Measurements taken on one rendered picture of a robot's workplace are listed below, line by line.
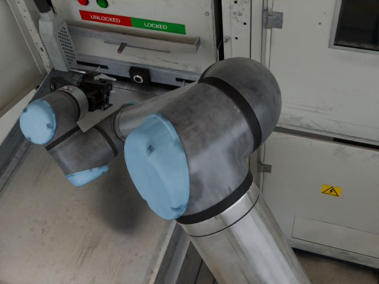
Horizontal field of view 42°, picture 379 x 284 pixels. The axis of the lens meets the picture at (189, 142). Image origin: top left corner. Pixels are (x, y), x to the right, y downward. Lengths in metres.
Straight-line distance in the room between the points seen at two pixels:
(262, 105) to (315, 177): 1.03
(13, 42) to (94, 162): 0.60
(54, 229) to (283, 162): 0.73
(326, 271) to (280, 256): 1.50
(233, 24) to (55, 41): 0.51
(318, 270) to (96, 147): 1.27
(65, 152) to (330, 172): 0.84
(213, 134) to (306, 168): 1.04
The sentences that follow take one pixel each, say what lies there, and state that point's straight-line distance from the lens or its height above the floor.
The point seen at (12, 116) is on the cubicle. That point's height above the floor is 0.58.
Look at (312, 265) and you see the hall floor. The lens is 2.14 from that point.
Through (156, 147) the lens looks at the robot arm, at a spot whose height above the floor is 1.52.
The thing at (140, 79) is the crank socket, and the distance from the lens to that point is 1.51.
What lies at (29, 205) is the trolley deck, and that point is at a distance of 1.39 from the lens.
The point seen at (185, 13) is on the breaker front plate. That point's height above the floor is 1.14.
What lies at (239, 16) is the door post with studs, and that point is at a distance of 1.22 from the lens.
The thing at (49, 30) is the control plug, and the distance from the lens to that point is 1.43.
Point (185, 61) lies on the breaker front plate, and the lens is 1.44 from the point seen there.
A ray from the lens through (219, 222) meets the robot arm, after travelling 0.59.
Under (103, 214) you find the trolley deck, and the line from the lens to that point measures 1.31.
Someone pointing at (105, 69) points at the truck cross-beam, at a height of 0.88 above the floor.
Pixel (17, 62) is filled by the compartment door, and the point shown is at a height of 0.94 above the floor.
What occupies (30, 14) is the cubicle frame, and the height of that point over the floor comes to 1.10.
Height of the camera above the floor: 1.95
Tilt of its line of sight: 52 degrees down
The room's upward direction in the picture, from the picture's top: 8 degrees counter-clockwise
